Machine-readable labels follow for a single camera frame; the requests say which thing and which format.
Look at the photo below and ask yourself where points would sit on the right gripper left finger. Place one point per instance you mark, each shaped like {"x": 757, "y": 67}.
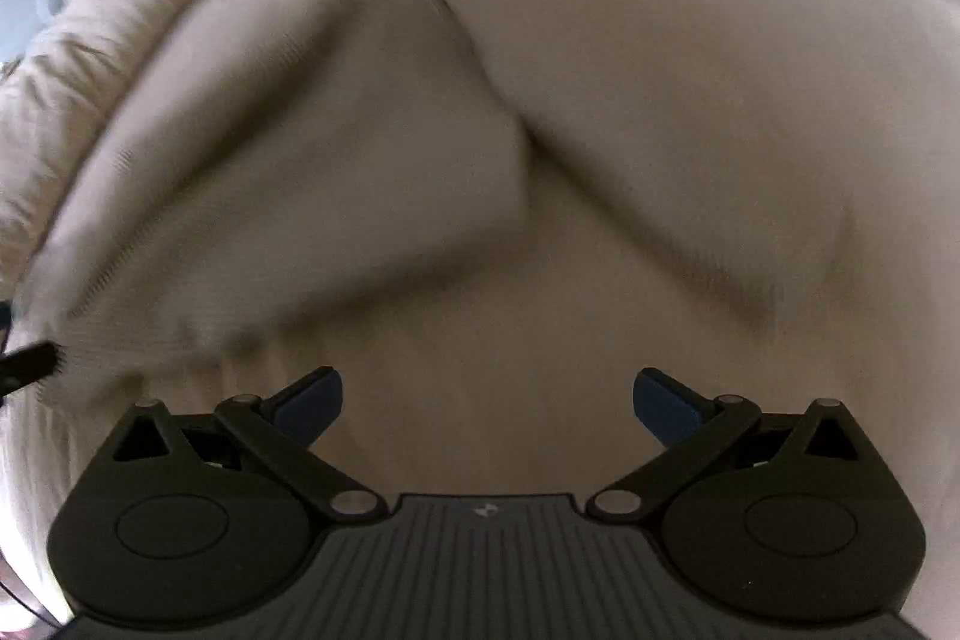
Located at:
{"x": 279, "y": 431}

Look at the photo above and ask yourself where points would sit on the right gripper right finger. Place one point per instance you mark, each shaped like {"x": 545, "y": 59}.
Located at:
{"x": 696, "y": 432}

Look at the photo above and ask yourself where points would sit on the cream garment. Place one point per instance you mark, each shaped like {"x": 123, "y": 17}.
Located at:
{"x": 274, "y": 157}

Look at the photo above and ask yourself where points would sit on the pale pink bed sheet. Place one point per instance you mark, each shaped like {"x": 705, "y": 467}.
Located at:
{"x": 512, "y": 374}

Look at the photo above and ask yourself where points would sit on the beige rolled duvet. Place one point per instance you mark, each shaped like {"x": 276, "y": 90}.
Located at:
{"x": 56, "y": 103}

